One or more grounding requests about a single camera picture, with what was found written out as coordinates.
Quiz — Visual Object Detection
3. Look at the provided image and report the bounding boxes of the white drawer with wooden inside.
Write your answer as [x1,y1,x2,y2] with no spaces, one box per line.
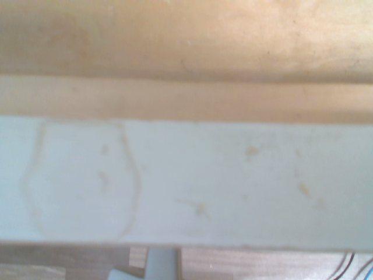
[0,0,373,252]

